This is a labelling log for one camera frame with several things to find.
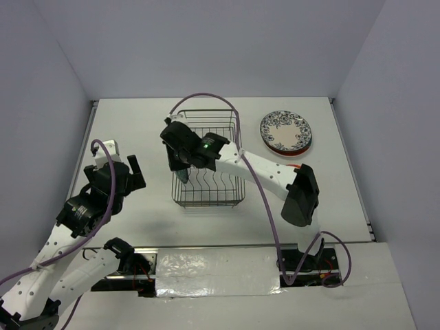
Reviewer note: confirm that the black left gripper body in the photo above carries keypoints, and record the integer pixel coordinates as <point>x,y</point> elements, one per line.
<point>118,204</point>

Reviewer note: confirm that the silver foil tape panel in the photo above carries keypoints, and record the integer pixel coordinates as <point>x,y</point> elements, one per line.
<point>224,271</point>

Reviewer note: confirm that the aluminium table edge rail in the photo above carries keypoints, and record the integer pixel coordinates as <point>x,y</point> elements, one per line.
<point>82,151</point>

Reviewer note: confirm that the grey wire dish rack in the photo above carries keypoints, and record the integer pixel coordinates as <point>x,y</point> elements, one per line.
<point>205,187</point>

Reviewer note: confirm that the light green small plate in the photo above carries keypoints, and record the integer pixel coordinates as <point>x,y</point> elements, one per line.
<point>183,175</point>

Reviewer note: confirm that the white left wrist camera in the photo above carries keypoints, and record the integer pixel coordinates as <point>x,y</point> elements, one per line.
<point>103,151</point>

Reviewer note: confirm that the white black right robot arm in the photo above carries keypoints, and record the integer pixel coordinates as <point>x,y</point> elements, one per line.
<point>296,187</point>

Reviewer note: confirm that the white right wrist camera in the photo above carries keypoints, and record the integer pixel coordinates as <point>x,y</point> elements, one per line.
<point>176,118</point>

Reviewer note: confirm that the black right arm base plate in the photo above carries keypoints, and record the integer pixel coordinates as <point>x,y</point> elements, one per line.
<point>325,261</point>

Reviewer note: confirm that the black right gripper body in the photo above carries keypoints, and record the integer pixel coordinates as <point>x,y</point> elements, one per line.
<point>177,159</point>

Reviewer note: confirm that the red and teal patterned plate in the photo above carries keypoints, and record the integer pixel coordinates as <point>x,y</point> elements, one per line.
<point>290,153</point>

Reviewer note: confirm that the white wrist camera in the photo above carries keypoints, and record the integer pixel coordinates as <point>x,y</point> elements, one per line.
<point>103,151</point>
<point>176,118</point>

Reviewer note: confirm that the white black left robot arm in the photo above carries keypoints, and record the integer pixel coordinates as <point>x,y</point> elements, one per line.
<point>43,292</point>

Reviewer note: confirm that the blue floral white plate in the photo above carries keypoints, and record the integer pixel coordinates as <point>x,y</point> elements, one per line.
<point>285,130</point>

